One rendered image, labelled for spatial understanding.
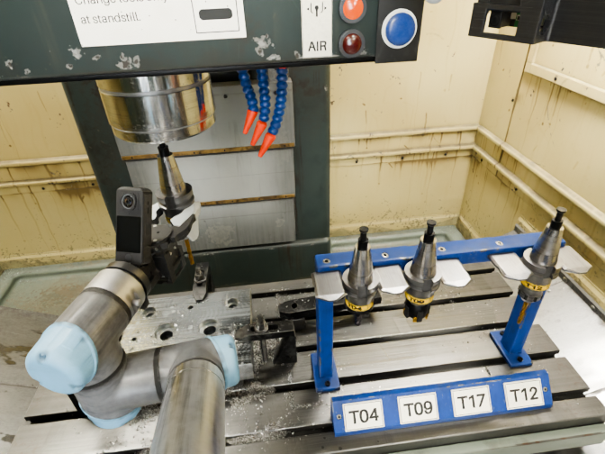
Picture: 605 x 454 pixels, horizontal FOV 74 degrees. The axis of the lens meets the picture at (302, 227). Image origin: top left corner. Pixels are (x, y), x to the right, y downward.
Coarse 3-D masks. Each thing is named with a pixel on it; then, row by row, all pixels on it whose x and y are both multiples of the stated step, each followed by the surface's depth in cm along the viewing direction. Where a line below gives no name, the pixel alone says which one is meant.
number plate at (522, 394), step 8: (504, 384) 81; (512, 384) 82; (520, 384) 82; (528, 384) 82; (536, 384) 82; (504, 392) 82; (512, 392) 81; (520, 392) 82; (528, 392) 82; (536, 392) 82; (512, 400) 81; (520, 400) 81; (528, 400) 81; (536, 400) 82; (512, 408) 81
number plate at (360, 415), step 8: (376, 400) 80; (344, 408) 79; (352, 408) 79; (360, 408) 79; (368, 408) 79; (376, 408) 79; (344, 416) 79; (352, 416) 79; (360, 416) 79; (368, 416) 79; (376, 416) 79; (352, 424) 79; (360, 424) 79; (368, 424) 79; (376, 424) 79
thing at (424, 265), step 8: (424, 248) 66; (432, 248) 66; (416, 256) 68; (424, 256) 66; (432, 256) 66; (416, 264) 68; (424, 264) 67; (432, 264) 67; (416, 272) 68; (424, 272) 68; (432, 272) 68
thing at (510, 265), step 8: (488, 256) 75; (496, 256) 74; (504, 256) 74; (512, 256) 74; (496, 264) 72; (504, 264) 72; (512, 264) 72; (520, 264) 72; (504, 272) 70; (512, 272) 70; (520, 272) 70; (528, 272) 70; (520, 280) 69
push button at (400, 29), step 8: (392, 16) 40; (400, 16) 39; (408, 16) 39; (392, 24) 40; (400, 24) 40; (408, 24) 40; (392, 32) 40; (400, 32) 40; (408, 32) 40; (392, 40) 40; (400, 40) 40; (408, 40) 41
